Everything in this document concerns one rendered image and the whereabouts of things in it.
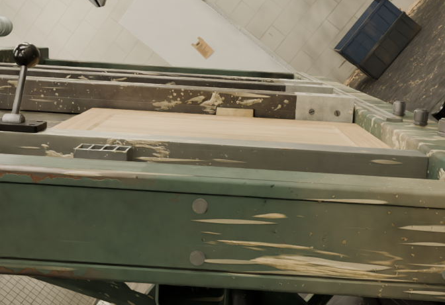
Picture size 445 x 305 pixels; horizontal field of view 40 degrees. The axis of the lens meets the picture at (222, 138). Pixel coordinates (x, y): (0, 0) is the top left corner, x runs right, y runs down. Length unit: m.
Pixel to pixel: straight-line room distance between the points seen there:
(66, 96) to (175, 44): 3.83
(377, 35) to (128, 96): 4.34
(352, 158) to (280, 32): 5.68
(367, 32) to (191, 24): 1.53
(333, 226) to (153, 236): 0.17
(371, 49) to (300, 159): 4.70
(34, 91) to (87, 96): 0.11
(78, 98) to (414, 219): 0.91
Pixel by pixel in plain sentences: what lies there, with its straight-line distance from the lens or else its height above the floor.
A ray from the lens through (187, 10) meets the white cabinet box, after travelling 5.13.
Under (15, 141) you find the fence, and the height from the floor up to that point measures 1.35.
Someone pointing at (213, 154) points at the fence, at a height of 1.13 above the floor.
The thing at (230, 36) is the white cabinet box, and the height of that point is 1.25.
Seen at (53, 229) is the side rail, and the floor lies 1.23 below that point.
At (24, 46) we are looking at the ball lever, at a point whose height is 1.43.
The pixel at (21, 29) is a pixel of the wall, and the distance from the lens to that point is 7.02.
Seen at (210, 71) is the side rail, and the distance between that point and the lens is 2.68.
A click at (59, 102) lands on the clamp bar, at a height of 1.42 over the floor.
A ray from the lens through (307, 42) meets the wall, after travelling 6.51.
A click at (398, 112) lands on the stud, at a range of 1.24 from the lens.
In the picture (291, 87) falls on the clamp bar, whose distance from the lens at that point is 1.61.
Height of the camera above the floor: 1.20
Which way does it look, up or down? 5 degrees down
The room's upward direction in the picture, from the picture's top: 52 degrees counter-clockwise
